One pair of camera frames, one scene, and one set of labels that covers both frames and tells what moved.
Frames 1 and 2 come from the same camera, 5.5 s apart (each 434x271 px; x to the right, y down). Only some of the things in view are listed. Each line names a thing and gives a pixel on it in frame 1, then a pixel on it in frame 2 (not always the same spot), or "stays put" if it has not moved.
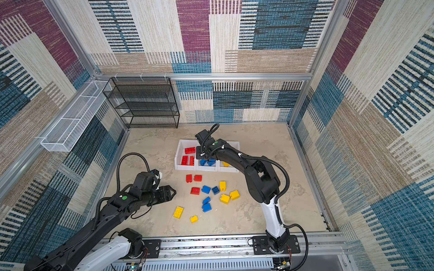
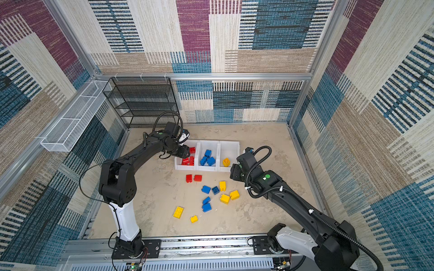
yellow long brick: [178, 212] stays put
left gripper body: [159, 196] -> [181, 151]
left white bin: [186, 155] stays put
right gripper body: [200, 153] -> [238, 173]
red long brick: [184, 161] stays put
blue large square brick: [211, 161] stays put
